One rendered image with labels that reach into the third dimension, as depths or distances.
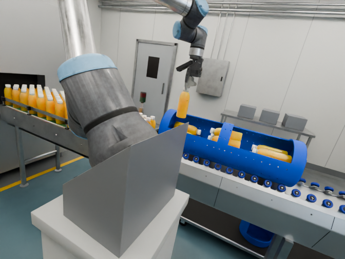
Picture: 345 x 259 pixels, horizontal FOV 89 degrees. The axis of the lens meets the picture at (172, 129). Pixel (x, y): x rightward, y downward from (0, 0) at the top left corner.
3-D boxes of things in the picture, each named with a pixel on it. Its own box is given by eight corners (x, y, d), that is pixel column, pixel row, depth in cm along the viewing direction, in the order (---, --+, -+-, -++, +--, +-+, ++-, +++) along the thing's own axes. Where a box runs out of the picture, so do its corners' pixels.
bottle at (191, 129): (177, 119, 138) (199, 125, 132) (177, 126, 142) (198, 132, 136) (173, 124, 133) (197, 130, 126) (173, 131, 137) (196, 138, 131)
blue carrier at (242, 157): (293, 196, 96) (313, 148, 89) (154, 148, 125) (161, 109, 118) (283, 176, 122) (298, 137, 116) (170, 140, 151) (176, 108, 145)
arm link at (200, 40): (189, 25, 107) (202, 30, 112) (186, 47, 110) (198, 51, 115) (198, 22, 99) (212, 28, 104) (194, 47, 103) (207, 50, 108)
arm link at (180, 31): (179, 12, 94) (197, 19, 100) (169, 28, 103) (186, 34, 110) (182, 26, 91) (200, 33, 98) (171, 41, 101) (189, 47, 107)
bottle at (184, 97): (174, 115, 124) (178, 88, 118) (182, 115, 127) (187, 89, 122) (179, 117, 118) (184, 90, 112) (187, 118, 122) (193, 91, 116)
